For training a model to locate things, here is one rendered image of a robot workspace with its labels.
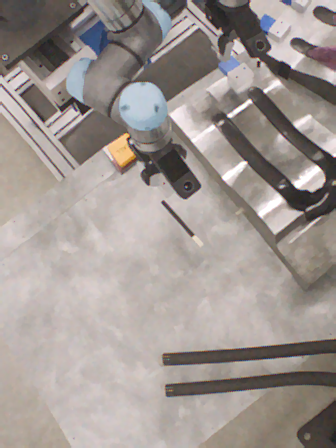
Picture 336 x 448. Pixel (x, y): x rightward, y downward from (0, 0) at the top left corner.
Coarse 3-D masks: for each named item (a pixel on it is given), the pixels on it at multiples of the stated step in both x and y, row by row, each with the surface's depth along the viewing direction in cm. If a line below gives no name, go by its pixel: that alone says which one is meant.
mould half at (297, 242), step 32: (256, 64) 147; (224, 96) 145; (288, 96) 145; (192, 128) 143; (256, 128) 143; (320, 128) 141; (224, 160) 141; (288, 160) 138; (256, 192) 136; (256, 224) 141; (288, 224) 133; (320, 224) 139; (288, 256) 138; (320, 256) 137
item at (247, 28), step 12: (228, 12) 117; (240, 12) 118; (252, 12) 118; (240, 24) 118; (252, 24) 119; (240, 36) 119; (252, 36) 119; (264, 36) 120; (252, 48) 120; (264, 48) 120
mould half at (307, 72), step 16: (320, 0) 155; (288, 16) 154; (304, 16) 154; (288, 32) 153; (304, 32) 153; (320, 32) 152; (272, 48) 152; (288, 48) 152; (272, 64) 155; (304, 64) 150; (320, 64) 147; (304, 80) 151; (320, 80) 146
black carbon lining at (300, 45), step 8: (320, 8) 154; (328, 8) 154; (320, 16) 154; (328, 16) 154; (328, 24) 152; (296, 40) 152; (304, 40) 152; (296, 48) 152; (304, 48) 152; (312, 48) 151
